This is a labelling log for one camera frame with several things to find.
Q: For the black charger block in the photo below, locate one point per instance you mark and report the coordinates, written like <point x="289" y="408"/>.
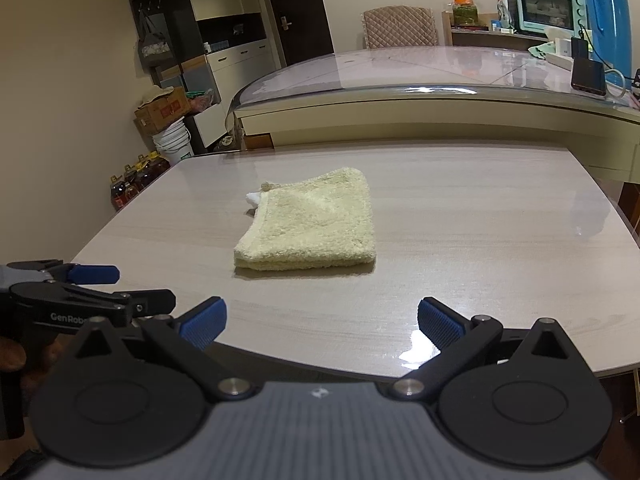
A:
<point x="580" y="47"/>

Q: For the black power bank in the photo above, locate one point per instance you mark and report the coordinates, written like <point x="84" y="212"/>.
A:
<point x="590" y="77"/>

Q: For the red and white package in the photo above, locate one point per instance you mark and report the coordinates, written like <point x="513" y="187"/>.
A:
<point x="504" y="10"/>

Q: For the white slippers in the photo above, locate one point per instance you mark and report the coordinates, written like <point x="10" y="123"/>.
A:
<point x="229" y="143"/>

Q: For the dark wooden door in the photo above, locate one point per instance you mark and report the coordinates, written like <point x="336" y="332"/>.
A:
<point x="300" y="0"/>

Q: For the pale yellow towel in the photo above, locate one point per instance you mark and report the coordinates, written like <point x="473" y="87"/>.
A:
<point x="310" y="220"/>

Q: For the grey blue carton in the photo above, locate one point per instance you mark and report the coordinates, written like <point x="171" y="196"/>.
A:
<point x="200" y="80"/>

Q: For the wooden shelf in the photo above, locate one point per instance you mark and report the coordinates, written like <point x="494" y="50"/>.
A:
<point x="480" y="35"/>

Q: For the person's left hand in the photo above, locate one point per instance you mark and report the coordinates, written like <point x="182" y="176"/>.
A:
<point x="10" y="355"/>

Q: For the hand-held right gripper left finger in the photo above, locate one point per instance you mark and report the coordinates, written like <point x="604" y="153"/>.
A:
<point x="202" y="322"/>

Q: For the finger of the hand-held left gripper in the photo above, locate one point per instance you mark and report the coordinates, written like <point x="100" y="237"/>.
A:
<point x="150" y="302"/>
<point x="95" y="274"/>

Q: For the white plastic bucket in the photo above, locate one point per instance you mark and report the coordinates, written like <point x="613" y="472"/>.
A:
<point x="175" y="147"/>

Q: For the cluster of oil bottles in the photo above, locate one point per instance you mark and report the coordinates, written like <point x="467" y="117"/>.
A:
<point x="140" y="175"/>

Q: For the red plastic bag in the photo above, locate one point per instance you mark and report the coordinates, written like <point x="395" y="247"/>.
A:
<point x="202" y="100"/>

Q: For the beige glass-topped dining table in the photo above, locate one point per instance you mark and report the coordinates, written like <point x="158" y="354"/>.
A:
<point x="400" y="115"/>

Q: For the white power strip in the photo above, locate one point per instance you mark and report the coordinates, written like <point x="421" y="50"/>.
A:
<point x="557" y="60"/>

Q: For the quilted beige chair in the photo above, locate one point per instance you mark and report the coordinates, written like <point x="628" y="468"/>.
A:
<point x="400" y="27"/>

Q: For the grey hanging bag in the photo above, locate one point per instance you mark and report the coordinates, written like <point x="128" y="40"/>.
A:
<point x="155" y="50"/>

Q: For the large printed cardboard box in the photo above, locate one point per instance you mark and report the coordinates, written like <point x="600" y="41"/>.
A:
<point x="165" y="110"/>

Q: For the green cloth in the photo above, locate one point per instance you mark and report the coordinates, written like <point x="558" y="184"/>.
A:
<point x="542" y="50"/>

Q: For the teal toaster oven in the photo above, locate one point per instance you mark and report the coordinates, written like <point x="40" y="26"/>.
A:
<point x="545" y="7"/>

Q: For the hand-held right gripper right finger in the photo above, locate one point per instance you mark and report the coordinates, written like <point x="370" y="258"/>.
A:
<point x="440" y="322"/>

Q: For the flat brown carton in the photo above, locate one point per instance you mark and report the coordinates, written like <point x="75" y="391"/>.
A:
<point x="194" y="64"/>

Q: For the white charger block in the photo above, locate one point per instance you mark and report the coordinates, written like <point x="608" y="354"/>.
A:
<point x="563" y="46"/>

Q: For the orange-lidded pickle jar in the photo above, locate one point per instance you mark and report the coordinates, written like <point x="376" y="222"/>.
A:
<point x="465" y="12"/>

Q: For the blue thermos flask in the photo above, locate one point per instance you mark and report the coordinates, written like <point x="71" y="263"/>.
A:
<point x="607" y="15"/>

